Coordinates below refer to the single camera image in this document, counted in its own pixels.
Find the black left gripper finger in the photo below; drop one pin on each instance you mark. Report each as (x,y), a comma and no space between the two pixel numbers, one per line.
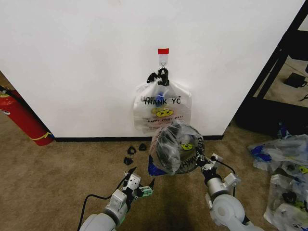
(130,172)
(147,190)

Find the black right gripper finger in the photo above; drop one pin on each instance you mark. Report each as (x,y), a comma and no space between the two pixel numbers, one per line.
(199,157)
(209,162)

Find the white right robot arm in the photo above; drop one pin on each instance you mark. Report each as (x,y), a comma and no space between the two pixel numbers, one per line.
(223,204)

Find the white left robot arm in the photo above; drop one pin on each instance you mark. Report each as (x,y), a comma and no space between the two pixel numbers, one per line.
(113,211)

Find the clear plastic bin liner bag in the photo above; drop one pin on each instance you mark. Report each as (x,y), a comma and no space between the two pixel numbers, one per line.
(166,149)

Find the white thank you garbage bag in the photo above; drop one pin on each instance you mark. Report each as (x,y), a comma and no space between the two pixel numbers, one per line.
(154,113)

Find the clear plastic bag blue print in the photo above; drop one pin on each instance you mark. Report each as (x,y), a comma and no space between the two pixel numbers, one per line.
(281,154)

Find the black binder clip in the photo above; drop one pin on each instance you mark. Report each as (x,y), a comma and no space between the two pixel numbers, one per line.
(131,150)
(128,160)
(142,147)

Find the black power adapter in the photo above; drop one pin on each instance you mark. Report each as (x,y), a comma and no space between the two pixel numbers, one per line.
(295,79)

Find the red fire extinguisher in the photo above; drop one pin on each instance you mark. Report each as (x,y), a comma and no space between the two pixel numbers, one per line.
(21,118)

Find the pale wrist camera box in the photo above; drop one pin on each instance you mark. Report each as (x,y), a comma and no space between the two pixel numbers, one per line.
(216,158)
(133,181)

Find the black metal shelf frame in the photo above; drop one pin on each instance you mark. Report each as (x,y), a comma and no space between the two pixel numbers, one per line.
(269,96)

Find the clear wall hook red tape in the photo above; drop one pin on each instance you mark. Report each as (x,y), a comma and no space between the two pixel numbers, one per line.
(163,56)

